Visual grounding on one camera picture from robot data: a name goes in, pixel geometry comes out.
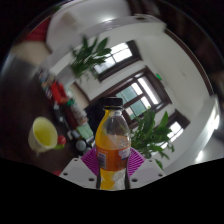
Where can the grey round ball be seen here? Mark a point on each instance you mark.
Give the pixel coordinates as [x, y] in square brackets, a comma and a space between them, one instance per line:
[87, 150]
[80, 145]

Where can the dark wooden double door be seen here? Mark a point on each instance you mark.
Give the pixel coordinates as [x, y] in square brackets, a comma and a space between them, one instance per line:
[140, 93]

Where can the pale yellow cup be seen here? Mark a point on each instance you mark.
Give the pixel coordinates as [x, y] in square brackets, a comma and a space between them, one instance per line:
[41, 135]

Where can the dark-framed window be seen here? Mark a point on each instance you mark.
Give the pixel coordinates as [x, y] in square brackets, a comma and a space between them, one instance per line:
[120, 55]
[176, 128]

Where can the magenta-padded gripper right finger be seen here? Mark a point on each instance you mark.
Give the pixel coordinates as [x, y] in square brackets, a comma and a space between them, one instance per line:
[146, 171]

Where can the small potted plant, white pot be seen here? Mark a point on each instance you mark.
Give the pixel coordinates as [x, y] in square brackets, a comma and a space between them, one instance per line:
[88, 56]

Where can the green packet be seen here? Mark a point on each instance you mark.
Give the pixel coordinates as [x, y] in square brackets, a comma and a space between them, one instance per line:
[85, 131]

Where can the green exit sign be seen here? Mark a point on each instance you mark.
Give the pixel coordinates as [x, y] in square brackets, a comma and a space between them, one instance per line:
[158, 76]

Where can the red box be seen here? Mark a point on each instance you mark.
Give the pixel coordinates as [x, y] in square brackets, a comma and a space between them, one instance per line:
[59, 92]

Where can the large potted plant, white pot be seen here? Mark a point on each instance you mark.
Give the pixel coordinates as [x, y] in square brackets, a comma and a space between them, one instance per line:
[151, 136]

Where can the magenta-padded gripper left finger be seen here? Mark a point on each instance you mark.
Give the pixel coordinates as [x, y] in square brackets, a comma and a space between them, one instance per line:
[80, 171]

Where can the dark tray of snacks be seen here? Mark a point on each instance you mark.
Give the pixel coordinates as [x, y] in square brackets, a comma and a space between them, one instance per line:
[75, 115]

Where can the red carpeted staircase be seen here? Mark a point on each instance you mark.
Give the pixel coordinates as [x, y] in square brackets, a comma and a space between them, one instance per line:
[38, 31]

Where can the clear bottle with orange drink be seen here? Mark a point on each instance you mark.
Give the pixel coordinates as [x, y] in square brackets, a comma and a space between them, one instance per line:
[112, 153]

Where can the black chair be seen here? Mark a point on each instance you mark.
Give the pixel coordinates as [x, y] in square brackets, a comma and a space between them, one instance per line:
[95, 115]

